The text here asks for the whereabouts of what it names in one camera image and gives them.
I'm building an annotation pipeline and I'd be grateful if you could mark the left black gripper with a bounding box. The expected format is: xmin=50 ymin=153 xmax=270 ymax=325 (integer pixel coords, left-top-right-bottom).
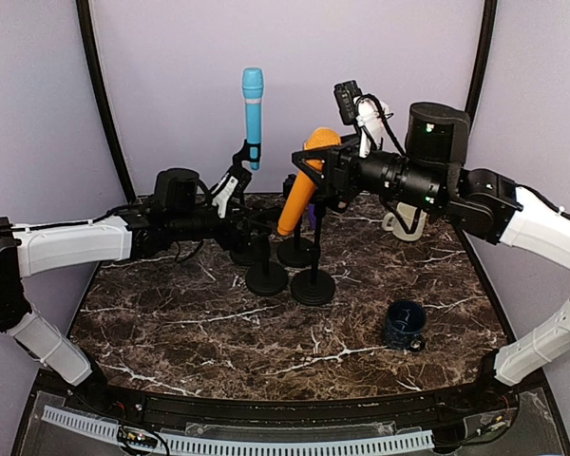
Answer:
xmin=169 ymin=203 xmax=273 ymax=255

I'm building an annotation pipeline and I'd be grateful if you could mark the black stand of blue microphone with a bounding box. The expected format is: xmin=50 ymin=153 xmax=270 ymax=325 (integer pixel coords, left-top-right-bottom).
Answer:
xmin=229 ymin=140 xmax=261 ymax=267

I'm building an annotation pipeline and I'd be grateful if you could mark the orange microphone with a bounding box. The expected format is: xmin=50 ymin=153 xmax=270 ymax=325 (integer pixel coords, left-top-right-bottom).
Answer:
xmin=277 ymin=127 xmax=341 ymax=236

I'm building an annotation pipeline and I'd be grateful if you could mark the black stand of orange microphone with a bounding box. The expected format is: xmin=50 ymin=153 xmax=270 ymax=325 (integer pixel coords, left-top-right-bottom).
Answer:
xmin=242 ymin=211 xmax=289 ymax=298

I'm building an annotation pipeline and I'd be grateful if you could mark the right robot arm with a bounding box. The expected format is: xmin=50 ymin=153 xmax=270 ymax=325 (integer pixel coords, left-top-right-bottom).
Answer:
xmin=292 ymin=102 xmax=570 ymax=412

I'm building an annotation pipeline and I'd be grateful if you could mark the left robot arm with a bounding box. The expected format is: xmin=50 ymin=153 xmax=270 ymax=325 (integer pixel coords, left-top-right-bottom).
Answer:
xmin=0 ymin=165 xmax=252 ymax=414

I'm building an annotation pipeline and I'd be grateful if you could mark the purple microphone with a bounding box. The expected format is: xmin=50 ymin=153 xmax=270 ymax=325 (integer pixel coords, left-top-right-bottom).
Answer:
xmin=307 ymin=203 xmax=317 ymax=231

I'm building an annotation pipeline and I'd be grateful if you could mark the black stand of purple microphone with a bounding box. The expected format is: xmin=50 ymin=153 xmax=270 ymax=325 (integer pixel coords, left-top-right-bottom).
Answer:
xmin=276 ymin=215 xmax=314 ymax=269

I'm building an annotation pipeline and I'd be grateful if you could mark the black stand of pink microphone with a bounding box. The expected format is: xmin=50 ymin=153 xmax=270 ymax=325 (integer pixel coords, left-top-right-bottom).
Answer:
xmin=290 ymin=199 xmax=335 ymax=307

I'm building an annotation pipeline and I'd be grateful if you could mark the blue microphone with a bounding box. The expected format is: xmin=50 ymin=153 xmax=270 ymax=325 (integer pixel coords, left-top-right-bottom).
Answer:
xmin=241 ymin=67 xmax=264 ymax=171

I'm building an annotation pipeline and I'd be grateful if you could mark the white ribbed mug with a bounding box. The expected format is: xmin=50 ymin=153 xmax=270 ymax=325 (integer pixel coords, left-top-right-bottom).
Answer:
xmin=382 ymin=202 xmax=428 ymax=242

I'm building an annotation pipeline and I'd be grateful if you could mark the dark blue mug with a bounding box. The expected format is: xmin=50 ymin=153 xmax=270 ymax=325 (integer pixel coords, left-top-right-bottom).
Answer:
xmin=382 ymin=300 xmax=427 ymax=352

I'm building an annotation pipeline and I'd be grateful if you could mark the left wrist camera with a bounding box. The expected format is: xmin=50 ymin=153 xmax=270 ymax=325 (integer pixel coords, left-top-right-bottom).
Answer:
xmin=210 ymin=164 xmax=252 ymax=219

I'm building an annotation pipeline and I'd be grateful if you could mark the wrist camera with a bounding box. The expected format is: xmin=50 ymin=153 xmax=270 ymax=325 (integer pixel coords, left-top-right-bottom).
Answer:
xmin=332 ymin=80 xmax=393 ymax=158
xmin=210 ymin=164 xmax=252 ymax=219

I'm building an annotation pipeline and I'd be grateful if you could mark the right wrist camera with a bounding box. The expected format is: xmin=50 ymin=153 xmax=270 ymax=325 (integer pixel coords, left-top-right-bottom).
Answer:
xmin=332 ymin=80 xmax=393 ymax=158

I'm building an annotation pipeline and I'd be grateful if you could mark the black front rail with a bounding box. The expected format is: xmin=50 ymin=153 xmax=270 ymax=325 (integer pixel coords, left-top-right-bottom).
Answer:
xmin=66 ymin=379 xmax=509 ymax=431

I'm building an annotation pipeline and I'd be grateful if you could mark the right black frame post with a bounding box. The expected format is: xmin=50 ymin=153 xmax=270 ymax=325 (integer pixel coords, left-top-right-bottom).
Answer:
xmin=465 ymin=0 xmax=498 ymax=120

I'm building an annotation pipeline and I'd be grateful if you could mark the black frame post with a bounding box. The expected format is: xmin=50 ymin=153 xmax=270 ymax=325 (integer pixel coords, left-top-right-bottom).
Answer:
xmin=465 ymin=0 xmax=498 ymax=120
xmin=75 ymin=0 xmax=137 ymax=202

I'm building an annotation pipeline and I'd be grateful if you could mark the white slotted cable duct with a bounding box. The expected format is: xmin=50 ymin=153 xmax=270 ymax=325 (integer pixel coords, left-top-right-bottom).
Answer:
xmin=41 ymin=406 xmax=434 ymax=455

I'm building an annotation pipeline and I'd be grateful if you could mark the left black frame post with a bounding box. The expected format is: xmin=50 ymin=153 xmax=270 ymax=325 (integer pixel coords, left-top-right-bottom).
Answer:
xmin=75 ymin=0 xmax=137 ymax=202

